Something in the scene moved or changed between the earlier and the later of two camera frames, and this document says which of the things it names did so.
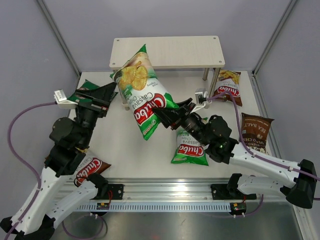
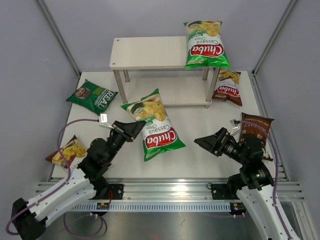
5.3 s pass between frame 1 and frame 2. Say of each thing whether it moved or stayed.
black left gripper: moved
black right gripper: moved
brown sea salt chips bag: stayed
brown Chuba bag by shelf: stayed
